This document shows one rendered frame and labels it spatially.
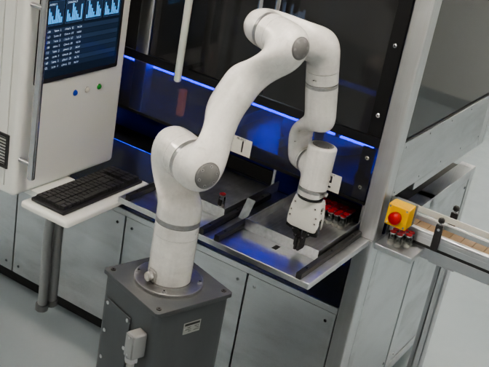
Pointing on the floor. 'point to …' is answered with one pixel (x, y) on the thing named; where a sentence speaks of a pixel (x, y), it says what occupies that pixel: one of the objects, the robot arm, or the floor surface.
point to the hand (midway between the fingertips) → (298, 242)
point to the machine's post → (384, 176)
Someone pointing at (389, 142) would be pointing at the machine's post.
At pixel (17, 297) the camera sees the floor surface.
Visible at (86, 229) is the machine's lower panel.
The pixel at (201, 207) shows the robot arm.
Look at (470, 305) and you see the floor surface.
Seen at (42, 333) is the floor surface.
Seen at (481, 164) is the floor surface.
